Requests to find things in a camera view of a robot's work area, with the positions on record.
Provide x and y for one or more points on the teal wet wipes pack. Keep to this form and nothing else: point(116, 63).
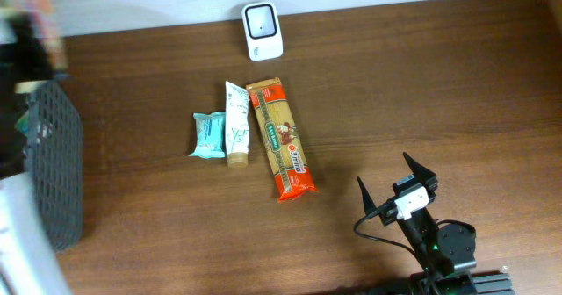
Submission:
point(210, 132)

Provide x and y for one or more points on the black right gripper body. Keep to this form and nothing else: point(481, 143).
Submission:
point(391, 211)

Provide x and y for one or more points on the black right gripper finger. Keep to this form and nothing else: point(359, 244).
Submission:
point(368, 204)
point(425, 176)

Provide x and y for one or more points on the orange spaghetti packet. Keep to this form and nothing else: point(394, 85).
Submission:
point(281, 139)

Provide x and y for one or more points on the grey plastic mesh basket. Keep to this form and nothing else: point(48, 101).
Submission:
point(54, 157)

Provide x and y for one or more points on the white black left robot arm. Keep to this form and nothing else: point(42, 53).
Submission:
point(28, 262)

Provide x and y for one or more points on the white barcode scanner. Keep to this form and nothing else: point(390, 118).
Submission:
point(262, 31)

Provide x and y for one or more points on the white floral cream tube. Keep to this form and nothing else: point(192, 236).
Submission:
point(237, 126)

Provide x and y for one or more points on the black aluminium arm base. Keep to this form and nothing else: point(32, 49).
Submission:
point(494, 283)

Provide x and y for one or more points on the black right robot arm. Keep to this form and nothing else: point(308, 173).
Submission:
point(444, 249)

